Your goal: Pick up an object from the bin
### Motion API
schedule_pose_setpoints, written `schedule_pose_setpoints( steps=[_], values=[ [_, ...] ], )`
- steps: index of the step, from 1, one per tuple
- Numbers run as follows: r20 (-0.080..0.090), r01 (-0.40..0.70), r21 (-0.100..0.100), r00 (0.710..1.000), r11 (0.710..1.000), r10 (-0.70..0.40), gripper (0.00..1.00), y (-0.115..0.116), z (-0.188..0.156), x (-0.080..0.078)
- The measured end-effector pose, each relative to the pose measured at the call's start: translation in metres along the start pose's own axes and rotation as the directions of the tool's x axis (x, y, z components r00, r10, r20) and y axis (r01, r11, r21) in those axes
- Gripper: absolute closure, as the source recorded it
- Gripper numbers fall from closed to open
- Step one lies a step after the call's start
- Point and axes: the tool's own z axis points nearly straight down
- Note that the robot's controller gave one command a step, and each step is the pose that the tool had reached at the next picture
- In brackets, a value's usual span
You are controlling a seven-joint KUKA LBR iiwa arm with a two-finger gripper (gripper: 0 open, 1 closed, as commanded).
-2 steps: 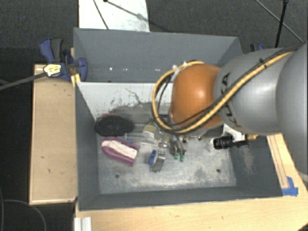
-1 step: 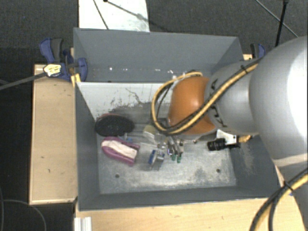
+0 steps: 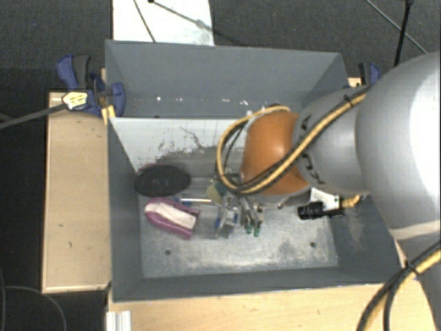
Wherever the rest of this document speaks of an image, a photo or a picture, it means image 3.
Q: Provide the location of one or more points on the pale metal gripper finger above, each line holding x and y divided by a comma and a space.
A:
208, 227
198, 201

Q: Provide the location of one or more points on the purple and white wedge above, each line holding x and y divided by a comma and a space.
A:
170, 217

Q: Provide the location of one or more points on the grey metal bin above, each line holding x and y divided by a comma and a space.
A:
241, 253

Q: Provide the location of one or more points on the black oval disc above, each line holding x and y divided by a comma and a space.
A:
162, 181

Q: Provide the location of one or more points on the pale wood board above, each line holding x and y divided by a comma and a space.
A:
77, 198

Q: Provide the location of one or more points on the black cylinder on white bracket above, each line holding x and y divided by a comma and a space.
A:
311, 211

